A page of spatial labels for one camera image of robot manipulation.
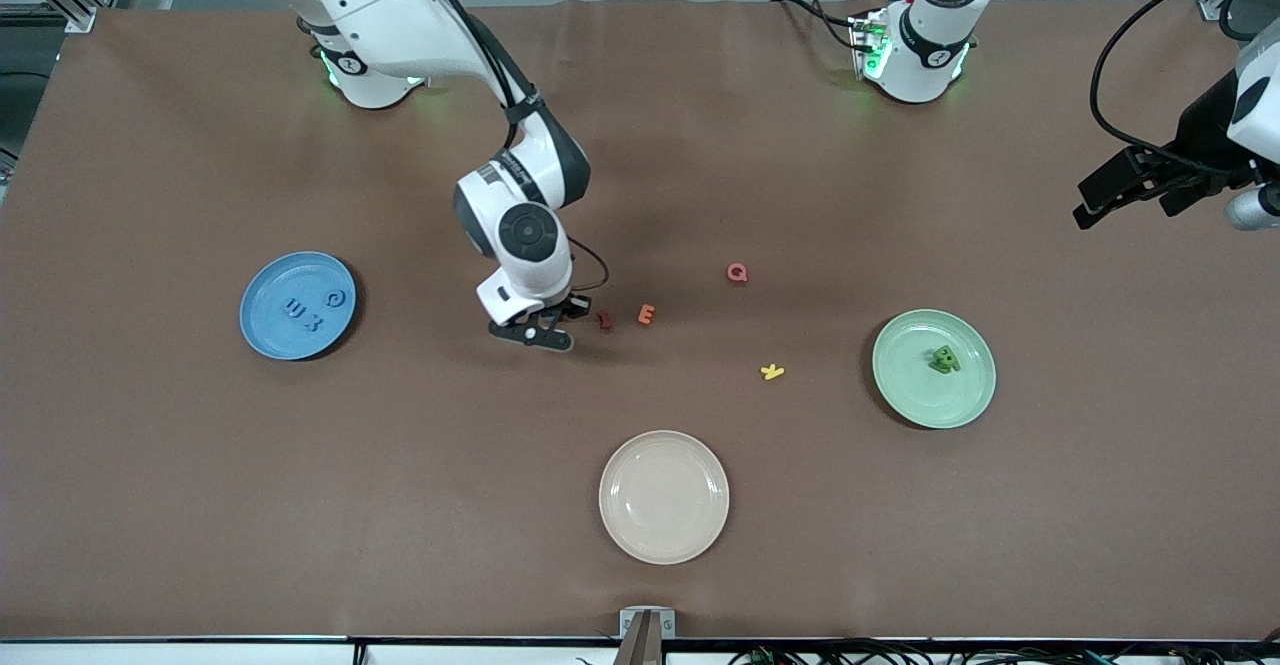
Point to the blue plate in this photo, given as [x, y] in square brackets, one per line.
[265, 330]

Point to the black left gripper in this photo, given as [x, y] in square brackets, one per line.
[1203, 126]

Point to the blue letter c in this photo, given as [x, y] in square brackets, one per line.
[338, 291]

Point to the blue letter m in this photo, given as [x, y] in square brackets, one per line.
[297, 308]

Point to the orange letter E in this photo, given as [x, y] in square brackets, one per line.
[643, 314]

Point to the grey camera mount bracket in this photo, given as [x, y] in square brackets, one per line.
[647, 635]

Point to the red digit 1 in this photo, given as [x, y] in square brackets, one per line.
[606, 320]

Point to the red letter Q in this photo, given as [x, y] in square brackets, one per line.
[729, 273]

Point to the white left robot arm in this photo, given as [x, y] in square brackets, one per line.
[920, 65]

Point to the green plate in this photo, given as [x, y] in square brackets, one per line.
[935, 400]

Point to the brown table mat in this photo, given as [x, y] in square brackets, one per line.
[640, 145]

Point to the yellow letter k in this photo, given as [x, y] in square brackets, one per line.
[771, 371]

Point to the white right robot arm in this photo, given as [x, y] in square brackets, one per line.
[400, 15]

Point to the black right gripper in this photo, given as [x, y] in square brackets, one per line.
[575, 304]

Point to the beige plate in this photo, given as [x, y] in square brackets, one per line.
[664, 497]

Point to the green letter N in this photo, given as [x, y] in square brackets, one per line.
[948, 368]

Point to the white table edge rail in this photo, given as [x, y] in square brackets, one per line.
[200, 655]

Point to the blue letter x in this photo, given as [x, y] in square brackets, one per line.
[313, 323]

